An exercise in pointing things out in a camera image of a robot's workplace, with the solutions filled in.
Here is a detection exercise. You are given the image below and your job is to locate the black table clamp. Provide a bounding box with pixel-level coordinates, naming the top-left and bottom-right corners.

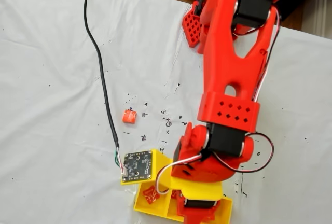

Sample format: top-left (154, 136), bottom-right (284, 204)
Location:
top-left (195, 0), bottom-right (208, 17)

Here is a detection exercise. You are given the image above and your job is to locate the servo wire bundle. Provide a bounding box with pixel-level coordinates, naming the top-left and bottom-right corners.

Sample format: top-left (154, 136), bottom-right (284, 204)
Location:
top-left (254, 7), bottom-right (283, 103)

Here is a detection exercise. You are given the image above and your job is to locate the camera board in yellow mount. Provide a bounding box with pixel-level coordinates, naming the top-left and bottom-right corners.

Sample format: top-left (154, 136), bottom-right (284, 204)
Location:
top-left (120, 148), bottom-right (174, 186)

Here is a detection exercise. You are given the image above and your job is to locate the white plastic table cover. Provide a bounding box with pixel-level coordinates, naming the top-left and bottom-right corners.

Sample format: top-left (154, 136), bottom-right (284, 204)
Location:
top-left (0, 0), bottom-right (332, 224)

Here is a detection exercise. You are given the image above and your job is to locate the red white black servo wire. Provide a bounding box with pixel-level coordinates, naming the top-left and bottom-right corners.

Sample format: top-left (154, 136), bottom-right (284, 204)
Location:
top-left (155, 132), bottom-right (275, 196)

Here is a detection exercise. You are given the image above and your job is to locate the yellow three-compartment box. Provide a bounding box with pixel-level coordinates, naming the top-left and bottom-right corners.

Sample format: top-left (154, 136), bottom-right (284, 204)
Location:
top-left (133, 181), bottom-right (233, 224)

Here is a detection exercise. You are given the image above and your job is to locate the orange wrapped candy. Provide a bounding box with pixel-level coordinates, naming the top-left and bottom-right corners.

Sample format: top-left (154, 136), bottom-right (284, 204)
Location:
top-left (121, 108), bottom-right (138, 125)

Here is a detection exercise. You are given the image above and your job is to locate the black camera cable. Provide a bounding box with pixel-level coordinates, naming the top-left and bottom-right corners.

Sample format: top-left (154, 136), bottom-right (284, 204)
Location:
top-left (76, 0), bottom-right (125, 177)

